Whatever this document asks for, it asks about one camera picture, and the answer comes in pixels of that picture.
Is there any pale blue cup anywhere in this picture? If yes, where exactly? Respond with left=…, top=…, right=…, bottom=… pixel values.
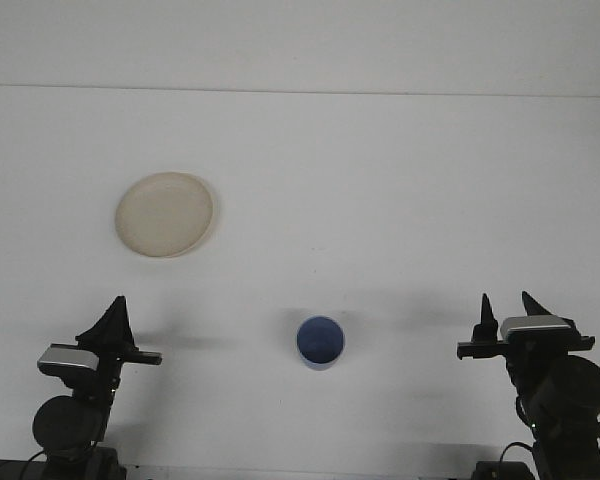
left=295, top=314, right=346, bottom=372

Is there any pale round plate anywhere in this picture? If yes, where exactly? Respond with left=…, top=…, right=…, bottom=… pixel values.
left=114, top=170, right=218, bottom=260

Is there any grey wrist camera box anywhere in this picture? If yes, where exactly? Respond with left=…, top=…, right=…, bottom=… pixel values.
left=499, top=314, right=573, bottom=344
left=36, top=344, right=103, bottom=376

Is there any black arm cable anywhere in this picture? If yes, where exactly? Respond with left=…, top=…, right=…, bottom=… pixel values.
left=498, top=441, right=534, bottom=469
left=21, top=448, right=49, bottom=480

